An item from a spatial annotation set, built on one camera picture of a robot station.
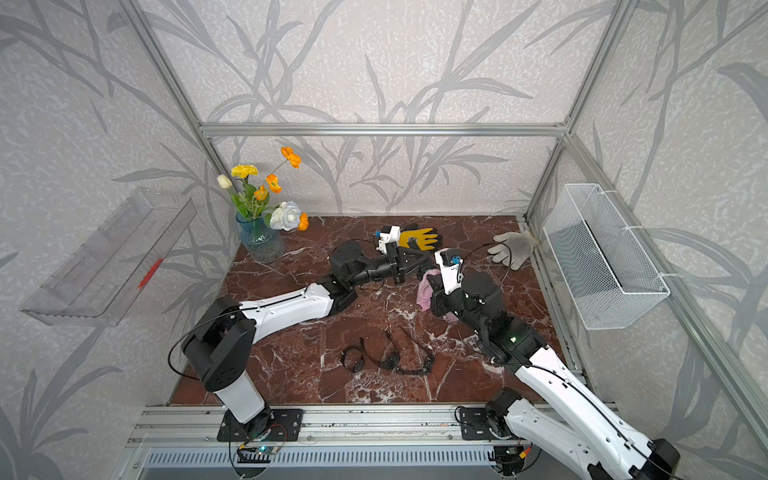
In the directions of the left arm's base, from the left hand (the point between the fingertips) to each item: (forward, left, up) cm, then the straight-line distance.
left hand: (429, 262), depth 68 cm
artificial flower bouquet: (+24, +50, -4) cm, 56 cm away
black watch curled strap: (-12, +20, -32) cm, 39 cm away
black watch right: (-15, -1, -27) cm, 31 cm away
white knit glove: (+26, -35, -29) cm, 53 cm away
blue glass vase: (+23, +53, -22) cm, 62 cm away
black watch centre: (-13, +9, -28) cm, 32 cm away
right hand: (-1, 0, -4) cm, 4 cm away
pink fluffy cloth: (-4, +1, -6) cm, 7 cm away
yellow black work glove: (+32, 0, -29) cm, 43 cm away
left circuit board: (-34, +42, -34) cm, 64 cm away
